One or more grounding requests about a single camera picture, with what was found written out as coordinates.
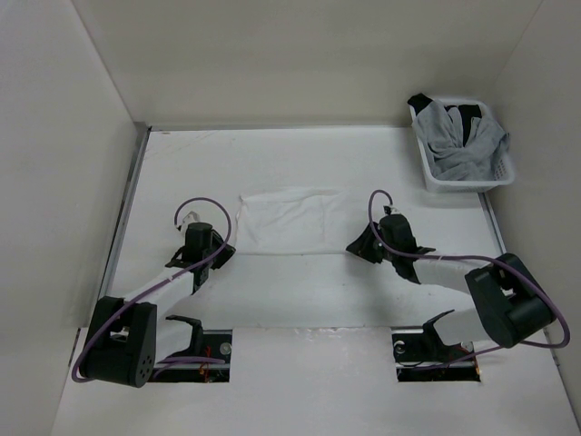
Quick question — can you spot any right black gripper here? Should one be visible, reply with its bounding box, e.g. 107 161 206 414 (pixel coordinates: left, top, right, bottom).
346 222 398 263

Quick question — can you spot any white tank top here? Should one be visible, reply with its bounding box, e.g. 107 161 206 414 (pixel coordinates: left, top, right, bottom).
235 187 367 255

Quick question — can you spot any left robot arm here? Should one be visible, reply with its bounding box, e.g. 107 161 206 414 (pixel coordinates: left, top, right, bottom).
75 223 235 388

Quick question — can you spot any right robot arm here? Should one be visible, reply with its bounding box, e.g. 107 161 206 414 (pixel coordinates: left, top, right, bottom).
346 207 557 349

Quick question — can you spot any grey tank top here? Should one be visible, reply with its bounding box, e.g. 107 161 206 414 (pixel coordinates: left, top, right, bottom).
412 105 509 182

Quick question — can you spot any black tank top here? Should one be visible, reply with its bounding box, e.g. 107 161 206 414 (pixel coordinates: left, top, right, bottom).
408 94 482 147

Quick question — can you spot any white plastic laundry basket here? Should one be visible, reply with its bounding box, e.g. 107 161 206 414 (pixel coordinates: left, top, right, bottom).
409 96 515 193

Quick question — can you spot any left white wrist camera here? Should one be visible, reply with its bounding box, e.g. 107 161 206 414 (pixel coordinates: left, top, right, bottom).
177 211 201 233

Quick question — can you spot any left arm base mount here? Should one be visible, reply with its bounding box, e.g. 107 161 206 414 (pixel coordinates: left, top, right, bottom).
149 315 233 383

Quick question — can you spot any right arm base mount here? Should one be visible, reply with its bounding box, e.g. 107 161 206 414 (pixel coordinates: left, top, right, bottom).
391 310 480 382

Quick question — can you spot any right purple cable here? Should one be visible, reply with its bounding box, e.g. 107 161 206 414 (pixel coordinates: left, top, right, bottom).
368 189 572 369

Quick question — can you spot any purple cable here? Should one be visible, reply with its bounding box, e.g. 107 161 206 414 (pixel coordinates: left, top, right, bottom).
72 197 233 385
368 189 572 369

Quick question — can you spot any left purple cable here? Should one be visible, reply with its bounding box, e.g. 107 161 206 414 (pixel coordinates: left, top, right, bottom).
72 197 233 385

